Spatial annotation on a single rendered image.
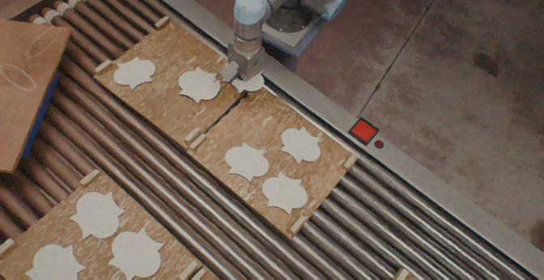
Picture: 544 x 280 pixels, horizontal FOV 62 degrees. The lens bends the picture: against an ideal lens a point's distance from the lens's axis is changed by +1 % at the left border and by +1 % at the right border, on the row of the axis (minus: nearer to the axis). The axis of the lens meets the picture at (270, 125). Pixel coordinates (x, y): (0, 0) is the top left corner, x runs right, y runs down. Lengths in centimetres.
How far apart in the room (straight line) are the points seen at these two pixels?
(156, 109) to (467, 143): 192
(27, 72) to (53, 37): 14
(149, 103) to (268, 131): 39
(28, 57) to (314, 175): 93
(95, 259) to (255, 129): 59
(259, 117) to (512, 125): 195
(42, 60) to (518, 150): 250
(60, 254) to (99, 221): 12
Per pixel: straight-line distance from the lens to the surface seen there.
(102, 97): 155
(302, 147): 140
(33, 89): 147
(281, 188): 134
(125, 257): 129
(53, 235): 136
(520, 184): 289
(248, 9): 112
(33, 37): 160
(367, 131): 151
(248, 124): 144
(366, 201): 142
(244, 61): 125
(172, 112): 146
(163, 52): 161
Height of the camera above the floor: 217
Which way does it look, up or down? 59 degrees down
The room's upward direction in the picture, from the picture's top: 11 degrees clockwise
